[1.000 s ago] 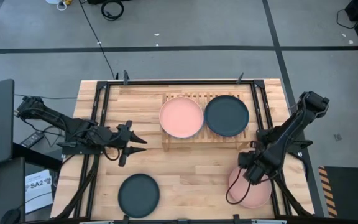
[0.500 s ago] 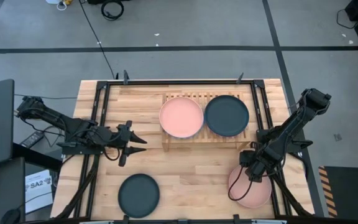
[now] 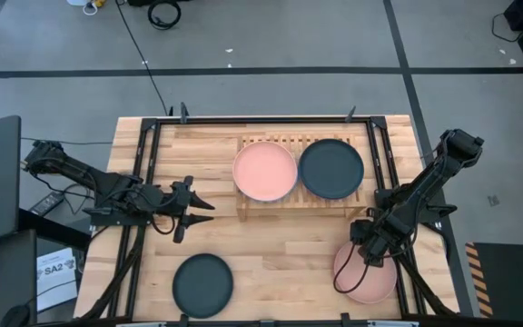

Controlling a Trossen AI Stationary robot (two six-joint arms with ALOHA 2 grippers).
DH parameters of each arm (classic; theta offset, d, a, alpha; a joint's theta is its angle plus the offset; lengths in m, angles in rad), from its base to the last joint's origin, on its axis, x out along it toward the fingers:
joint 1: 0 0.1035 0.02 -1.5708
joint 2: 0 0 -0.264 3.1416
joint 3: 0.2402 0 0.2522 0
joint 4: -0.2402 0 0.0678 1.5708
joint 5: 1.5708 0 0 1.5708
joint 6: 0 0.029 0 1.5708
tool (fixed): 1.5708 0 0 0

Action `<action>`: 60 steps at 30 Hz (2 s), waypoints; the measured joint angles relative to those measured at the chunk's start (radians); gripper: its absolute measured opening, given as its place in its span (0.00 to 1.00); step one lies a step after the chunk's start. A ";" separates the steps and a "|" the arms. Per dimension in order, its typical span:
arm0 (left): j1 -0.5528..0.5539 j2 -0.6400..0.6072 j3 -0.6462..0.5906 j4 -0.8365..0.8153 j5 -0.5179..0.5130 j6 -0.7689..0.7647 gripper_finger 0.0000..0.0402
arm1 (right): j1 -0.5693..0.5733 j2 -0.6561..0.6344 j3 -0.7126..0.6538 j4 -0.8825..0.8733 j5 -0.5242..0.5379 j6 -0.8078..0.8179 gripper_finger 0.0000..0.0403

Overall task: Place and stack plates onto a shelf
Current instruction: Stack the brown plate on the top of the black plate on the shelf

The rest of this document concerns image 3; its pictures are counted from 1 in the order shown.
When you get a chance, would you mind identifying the dark grey side table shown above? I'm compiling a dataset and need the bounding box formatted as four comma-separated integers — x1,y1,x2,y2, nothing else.
0,229,39,327

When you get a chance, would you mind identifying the slatted wooden shelf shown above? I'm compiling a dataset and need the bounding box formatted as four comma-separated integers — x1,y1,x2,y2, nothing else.
235,133,368,223

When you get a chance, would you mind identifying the white SA2 paper sheet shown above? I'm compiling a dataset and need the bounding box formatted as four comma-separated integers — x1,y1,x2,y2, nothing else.
36,247,79,312

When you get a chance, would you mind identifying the black power adapter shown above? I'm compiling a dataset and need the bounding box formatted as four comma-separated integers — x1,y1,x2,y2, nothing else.
28,191,65,217

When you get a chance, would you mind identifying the pink plate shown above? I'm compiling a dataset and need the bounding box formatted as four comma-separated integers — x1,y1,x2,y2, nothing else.
232,140,299,203
333,239,399,305

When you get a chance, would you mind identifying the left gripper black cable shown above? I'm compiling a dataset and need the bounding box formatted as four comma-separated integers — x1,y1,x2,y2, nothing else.
151,213,176,236

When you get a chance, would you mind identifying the black metal table frame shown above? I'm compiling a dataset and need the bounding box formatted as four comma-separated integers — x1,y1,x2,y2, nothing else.
79,114,460,327

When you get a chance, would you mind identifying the white charger with cable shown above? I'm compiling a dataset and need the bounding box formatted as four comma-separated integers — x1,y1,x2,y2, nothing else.
66,0,100,16

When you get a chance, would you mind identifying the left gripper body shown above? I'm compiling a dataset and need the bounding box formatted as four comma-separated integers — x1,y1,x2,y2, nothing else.
165,175,194,244

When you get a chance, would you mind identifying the dark grey plate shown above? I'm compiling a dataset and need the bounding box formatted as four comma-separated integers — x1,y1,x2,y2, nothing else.
172,253,234,320
298,138,365,201

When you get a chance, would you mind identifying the black computer mouse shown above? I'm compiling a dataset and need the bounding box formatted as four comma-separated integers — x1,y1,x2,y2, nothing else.
0,304,31,327

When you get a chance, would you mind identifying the black mat with striped edge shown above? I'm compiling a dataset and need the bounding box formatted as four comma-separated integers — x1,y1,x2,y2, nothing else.
464,242,523,320

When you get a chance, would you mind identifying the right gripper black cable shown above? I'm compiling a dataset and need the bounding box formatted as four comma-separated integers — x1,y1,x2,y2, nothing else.
332,243,371,294

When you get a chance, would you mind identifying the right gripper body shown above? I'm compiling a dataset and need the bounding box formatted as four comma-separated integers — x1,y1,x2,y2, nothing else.
350,213,403,255

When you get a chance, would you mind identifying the flat black item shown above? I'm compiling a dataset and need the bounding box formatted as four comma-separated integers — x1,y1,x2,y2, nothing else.
127,0,190,7

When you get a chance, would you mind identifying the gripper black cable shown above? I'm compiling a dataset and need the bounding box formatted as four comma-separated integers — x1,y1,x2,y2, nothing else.
151,213,176,236
332,243,371,294

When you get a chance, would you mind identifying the coiled black cable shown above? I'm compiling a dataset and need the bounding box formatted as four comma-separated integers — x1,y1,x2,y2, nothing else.
146,0,183,32

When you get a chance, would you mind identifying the long black cable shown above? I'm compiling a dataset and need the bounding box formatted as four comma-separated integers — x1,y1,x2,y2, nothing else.
114,0,174,117

